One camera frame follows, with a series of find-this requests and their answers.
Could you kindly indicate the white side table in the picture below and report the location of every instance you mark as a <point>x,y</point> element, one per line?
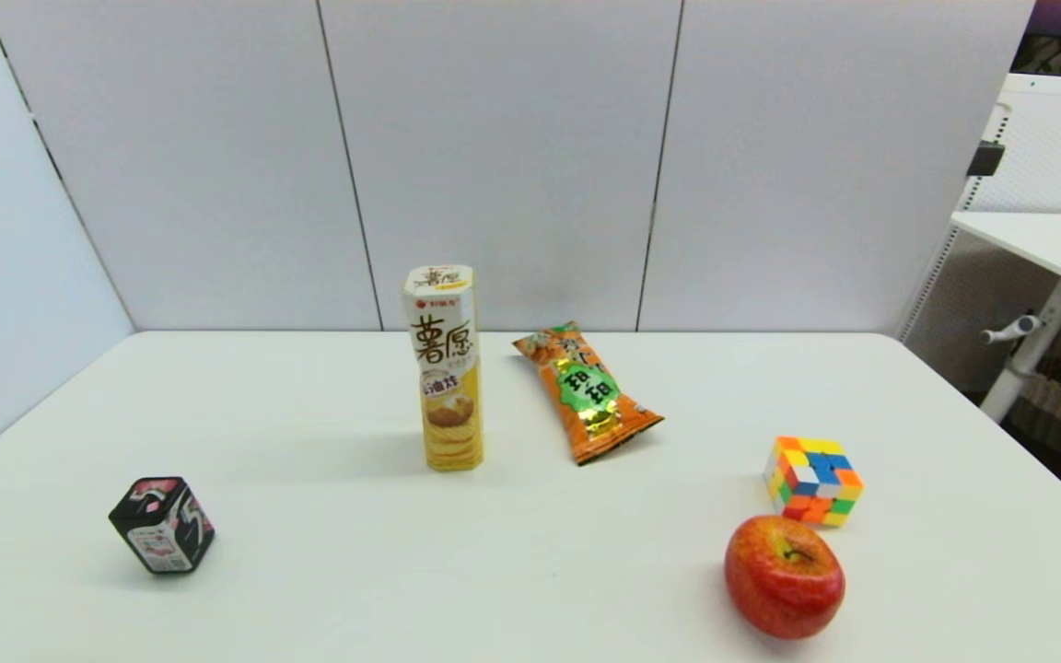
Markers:
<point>1046,241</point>

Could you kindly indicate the yellow potato chips box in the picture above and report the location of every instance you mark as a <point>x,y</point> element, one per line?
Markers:
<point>446,368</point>

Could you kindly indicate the colourful rubiks cube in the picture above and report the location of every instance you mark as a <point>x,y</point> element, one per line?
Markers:
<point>814,481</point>

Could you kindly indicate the red apple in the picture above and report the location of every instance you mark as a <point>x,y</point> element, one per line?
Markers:
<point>784,580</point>

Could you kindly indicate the small black wall box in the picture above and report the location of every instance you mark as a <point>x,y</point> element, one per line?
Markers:
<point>985,159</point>

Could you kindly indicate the black strawberry gum box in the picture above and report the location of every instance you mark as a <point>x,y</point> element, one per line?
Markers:
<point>162,525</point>

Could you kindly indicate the orange snack bag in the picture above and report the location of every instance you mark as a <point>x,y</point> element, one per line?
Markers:
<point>590,391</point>

